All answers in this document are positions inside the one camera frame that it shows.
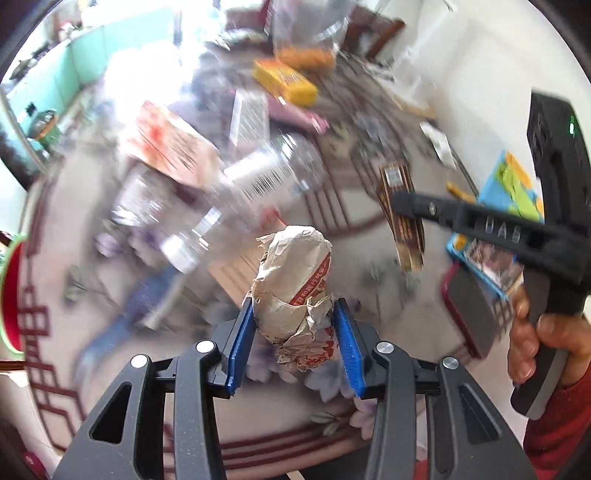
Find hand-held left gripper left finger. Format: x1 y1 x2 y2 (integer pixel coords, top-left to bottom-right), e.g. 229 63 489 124
55 295 257 480

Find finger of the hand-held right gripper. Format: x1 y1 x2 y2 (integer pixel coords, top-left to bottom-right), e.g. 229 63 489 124
392 190 468 232

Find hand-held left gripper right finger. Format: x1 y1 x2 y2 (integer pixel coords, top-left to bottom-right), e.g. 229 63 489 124
333 298 539 480

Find paper wrapper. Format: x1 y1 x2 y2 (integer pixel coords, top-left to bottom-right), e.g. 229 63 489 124
250 225 340 374

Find pink foil wrapper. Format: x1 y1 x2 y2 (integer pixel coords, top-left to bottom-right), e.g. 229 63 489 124
268 99 329 134

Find white milk carton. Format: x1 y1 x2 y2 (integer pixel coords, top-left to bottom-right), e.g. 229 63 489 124
230 89 269 145

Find person's right forearm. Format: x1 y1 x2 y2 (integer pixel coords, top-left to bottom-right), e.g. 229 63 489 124
523 367 591 480

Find person's right hand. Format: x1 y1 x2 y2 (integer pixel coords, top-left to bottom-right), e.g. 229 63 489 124
507 282 591 385

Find brown striped packet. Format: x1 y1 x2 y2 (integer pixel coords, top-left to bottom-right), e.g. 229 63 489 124
379 161 426 271

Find yellow stick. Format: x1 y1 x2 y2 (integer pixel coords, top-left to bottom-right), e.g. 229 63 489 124
446 182 476 202

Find blue and yellow picture book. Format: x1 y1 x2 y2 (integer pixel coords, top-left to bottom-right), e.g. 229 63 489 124
447 150 546 299

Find tan paper packet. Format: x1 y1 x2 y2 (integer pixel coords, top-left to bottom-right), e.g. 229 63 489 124
208 251 264 306

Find white tissue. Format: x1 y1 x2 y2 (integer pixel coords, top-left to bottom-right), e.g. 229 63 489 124
419 121 457 168

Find blue packet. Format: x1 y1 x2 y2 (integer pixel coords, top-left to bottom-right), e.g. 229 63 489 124
78 268 182 365

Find red smartphone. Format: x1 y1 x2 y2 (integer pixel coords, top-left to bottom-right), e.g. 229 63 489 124
441 265 498 359

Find clear plastic bottle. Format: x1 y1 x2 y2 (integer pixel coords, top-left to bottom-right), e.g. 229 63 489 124
161 134 324 273

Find wooden chair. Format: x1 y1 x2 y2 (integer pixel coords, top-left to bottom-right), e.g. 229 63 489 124
344 7 407 61

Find yellow cardboard box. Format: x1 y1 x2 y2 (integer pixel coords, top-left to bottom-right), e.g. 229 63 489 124
253 58 319 106

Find clear bag of orange snacks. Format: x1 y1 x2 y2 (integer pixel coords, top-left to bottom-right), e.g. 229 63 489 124
272 0 356 71

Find red and white packet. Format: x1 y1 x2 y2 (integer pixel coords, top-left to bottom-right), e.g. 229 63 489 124
127 102 222 188

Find red bin with green rim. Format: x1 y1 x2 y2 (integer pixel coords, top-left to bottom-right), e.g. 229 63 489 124
0 233 28 358

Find teal kitchen cabinets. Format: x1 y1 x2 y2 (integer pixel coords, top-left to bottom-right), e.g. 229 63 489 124
9 23 121 134

